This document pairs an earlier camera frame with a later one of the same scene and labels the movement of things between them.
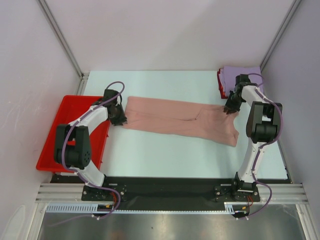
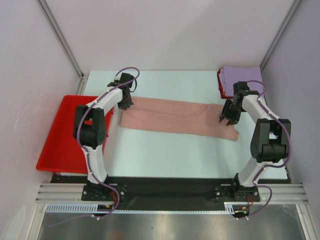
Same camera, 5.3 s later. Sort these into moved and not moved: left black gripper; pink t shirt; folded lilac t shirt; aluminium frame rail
Moved: left black gripper
Not moved: folded lilac t shirt; pink t shirt; aluminium frame rail
